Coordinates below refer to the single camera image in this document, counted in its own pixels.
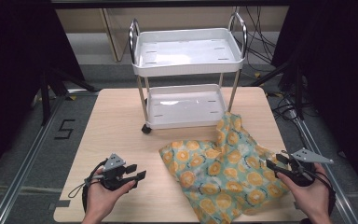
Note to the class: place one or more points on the black tripod stand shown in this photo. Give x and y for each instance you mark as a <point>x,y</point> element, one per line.
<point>298,93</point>
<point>45,102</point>

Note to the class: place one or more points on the beige wooden cabinet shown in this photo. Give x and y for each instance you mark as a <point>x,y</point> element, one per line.
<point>115,34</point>

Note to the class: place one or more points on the black curtain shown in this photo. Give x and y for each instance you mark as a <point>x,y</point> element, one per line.
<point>341,77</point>
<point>12,77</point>

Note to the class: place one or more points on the person's left hand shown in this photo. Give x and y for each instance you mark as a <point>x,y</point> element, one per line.
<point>101,202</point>

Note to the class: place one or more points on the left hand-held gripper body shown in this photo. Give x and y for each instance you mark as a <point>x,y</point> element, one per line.
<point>115,161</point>

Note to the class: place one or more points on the aluminium floor rail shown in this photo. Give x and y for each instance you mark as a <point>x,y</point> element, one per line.
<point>21,174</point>
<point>323,165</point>

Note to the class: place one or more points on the person's right hand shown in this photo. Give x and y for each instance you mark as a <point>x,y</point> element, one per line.
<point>310,199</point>

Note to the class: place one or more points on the white two-tier trolley cart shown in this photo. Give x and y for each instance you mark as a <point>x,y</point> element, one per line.
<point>186,51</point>

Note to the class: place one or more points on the lemon print fabric bag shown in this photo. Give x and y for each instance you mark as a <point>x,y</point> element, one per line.
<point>230,174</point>

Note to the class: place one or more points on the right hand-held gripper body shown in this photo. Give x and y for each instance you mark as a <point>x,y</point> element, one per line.
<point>307,155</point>

